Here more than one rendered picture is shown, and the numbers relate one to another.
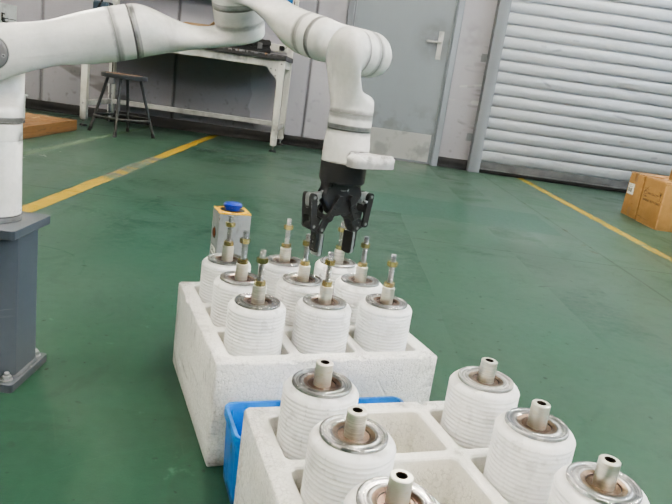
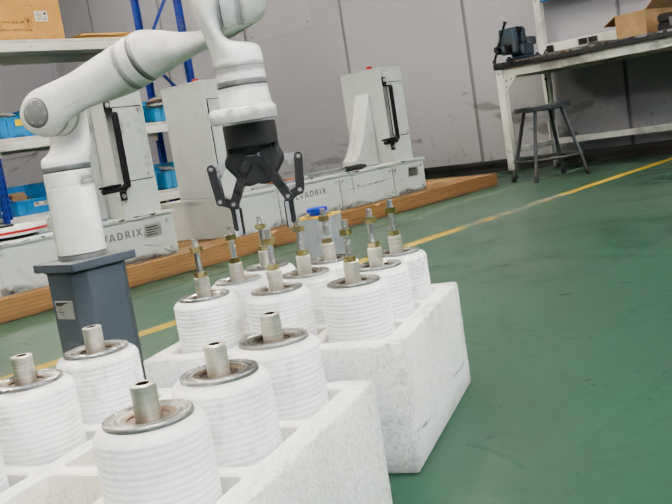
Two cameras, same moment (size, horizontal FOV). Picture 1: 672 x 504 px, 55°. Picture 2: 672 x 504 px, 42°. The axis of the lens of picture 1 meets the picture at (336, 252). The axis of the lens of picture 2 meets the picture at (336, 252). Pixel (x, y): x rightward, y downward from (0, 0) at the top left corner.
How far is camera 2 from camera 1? 96 cm
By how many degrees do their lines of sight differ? 43
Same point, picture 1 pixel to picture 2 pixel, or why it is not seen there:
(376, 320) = (326, 304)
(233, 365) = (158, 362)
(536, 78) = not seen: outside the picture
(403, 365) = (353, 357)
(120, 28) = (118, 58)
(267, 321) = (194, 313)
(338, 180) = (229, 144)
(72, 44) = (88, 86)
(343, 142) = (222, 101)
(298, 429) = not seen: hidden behind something
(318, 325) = (253, 315)
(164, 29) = (155, 45)
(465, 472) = not seen: hidden behind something
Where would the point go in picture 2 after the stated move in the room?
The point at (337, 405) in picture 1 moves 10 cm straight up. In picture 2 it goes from (76, 366) to (59, 280)
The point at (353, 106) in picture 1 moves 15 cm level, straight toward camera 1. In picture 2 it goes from (219, 59) to (128, 64)
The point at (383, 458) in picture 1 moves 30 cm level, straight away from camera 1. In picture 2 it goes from (14, 398) to (256, 323)
